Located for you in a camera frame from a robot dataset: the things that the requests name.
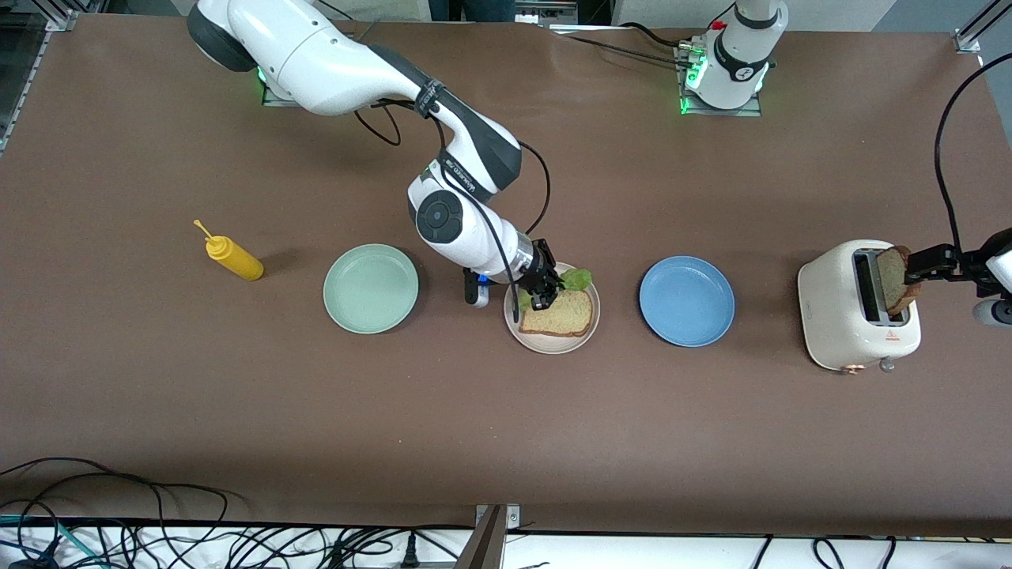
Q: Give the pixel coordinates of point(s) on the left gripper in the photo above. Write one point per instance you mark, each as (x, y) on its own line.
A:
(966, 261)

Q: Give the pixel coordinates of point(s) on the mint green plate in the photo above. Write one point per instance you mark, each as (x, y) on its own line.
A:
(370, 288)

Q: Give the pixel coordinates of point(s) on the white two-slot toaster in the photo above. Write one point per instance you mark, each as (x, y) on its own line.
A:
(830, 316)

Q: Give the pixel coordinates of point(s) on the beige plate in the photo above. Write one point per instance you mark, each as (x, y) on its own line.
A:
(553, 346)

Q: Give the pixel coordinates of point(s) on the person in dark trousers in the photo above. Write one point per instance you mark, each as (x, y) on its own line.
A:
(474, 9)

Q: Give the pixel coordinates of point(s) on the black power plug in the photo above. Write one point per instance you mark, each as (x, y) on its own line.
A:
(409, 551)

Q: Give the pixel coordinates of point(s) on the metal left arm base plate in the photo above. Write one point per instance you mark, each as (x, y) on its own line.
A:
(715, 113)

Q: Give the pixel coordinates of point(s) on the metal table edge bracket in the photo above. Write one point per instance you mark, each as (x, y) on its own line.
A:
(494, 537)

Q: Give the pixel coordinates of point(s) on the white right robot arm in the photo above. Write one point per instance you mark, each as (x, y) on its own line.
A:
(316, 55)

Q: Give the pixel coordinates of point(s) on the aluminium frame profile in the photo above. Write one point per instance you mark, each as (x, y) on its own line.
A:
(968, 39)
(39, 63)

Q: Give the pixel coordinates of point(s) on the green lettuce leaf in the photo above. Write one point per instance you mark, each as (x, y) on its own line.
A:
(577, 278)

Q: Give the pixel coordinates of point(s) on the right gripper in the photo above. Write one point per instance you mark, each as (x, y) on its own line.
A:
(542, 273)

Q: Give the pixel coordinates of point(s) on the blue plate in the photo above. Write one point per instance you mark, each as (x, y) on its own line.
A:
(686, 301)

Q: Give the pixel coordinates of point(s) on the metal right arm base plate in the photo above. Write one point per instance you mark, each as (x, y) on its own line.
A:
(273, 99)

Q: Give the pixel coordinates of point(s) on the yellow mustard squeeze bottle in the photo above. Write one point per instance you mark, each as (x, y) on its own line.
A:
(237, 261)

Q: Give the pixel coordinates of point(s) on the grey metal equipment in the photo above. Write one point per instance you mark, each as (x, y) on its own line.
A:
(569, 12)

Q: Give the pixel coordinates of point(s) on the brown toast slice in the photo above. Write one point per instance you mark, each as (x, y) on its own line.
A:
(565, 316)
(893, 292)

